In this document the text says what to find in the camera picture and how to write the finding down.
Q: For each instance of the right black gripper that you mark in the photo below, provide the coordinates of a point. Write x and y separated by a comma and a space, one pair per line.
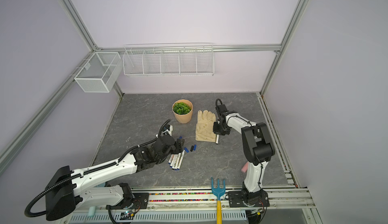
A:
216, 131

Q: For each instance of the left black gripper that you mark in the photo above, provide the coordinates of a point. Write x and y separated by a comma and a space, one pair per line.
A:
178, 146

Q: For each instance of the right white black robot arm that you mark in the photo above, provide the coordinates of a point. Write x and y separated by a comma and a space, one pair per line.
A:
258, 149

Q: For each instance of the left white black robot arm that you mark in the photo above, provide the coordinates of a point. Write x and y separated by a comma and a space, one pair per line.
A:
69, 190

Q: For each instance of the beige work glove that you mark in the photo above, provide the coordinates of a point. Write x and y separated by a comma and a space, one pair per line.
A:
204, 126

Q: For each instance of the beige plant pot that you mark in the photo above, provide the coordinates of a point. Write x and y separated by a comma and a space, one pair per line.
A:
183, 119

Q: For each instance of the green artificial plant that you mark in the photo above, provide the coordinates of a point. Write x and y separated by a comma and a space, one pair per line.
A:
181, 108

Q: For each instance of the pink chalk block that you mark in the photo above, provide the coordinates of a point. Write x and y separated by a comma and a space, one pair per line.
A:
245, 168

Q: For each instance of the small white mesh basket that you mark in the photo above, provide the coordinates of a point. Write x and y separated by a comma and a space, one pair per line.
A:
100, 72

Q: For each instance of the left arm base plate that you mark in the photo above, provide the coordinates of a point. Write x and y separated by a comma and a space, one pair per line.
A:
138, 201

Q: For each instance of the teal garden fork yellow handle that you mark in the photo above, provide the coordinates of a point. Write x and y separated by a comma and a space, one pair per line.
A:
218, 192

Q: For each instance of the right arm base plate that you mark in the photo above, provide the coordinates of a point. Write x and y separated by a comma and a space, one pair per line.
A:
247, 199

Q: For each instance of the long white wire shelf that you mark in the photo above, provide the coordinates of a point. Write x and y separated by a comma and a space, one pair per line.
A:
169, 59

